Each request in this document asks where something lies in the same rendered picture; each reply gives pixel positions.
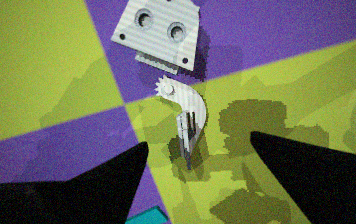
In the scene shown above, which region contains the teal flat bar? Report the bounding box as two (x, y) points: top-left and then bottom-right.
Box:
(125, 205), (168, 224)

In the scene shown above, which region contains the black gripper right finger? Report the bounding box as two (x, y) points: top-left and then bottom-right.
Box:
(250, 131), (356, 224)

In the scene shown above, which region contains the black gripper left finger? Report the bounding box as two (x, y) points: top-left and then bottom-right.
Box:
(0, 141), (149, 224)

